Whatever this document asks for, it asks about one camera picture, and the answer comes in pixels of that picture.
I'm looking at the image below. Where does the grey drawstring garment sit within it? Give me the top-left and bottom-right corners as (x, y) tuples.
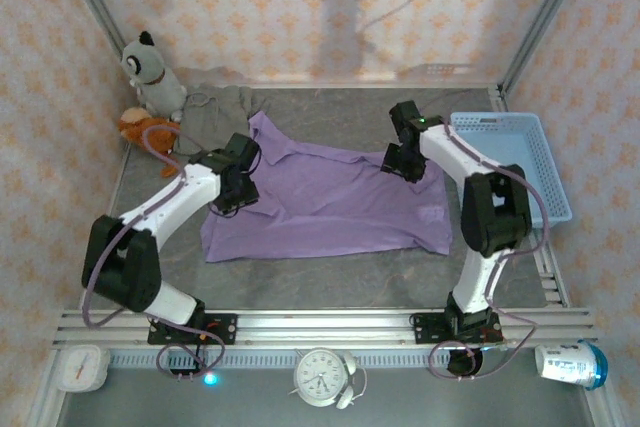
(172, 84), (272, 157)

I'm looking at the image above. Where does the purple t-shirt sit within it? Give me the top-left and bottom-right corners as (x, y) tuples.
(199, 111), (454, 264)

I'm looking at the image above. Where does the brown plush animal toy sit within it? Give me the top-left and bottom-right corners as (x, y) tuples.
(117, 106), (182, 179)

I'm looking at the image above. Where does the blue plastic basket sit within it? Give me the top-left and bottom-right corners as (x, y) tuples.
(447, 111), (574, 229)

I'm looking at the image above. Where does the grey plush animal toy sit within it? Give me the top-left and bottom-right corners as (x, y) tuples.
(119, 30), (189, 121)

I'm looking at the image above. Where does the round white alarm clock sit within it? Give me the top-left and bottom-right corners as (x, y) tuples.
(292, 346), (369, 411)

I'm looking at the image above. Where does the square white clock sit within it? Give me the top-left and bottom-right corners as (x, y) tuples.
(60, 345), (111, 393)

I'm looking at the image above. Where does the white canister with blue lid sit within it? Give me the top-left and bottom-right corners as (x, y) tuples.
(533, 339), (610, 392)

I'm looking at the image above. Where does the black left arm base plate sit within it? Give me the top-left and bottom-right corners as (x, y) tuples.
(147, 313), (237, 346)

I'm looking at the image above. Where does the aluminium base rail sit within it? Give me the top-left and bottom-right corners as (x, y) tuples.
(53, 307), (601, 348)

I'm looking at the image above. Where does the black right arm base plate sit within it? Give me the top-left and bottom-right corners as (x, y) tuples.
(409, 313), (504, 346)

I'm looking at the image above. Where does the grey slotted cable duct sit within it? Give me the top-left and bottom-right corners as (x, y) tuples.
(107, 349), (451, 371)

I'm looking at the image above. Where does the black round cable port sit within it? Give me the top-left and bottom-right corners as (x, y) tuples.
(447, 349), (485, 379)

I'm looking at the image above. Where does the aluminium frame post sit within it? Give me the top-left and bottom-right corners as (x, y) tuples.
(53, 0), (127, 56)
(499, 0), (596, 96)

